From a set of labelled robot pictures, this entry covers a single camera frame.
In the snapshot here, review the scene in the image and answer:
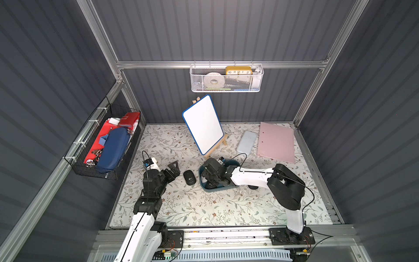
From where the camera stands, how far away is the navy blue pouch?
64 centimetres

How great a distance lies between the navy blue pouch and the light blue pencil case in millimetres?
654

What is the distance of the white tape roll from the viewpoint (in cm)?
84
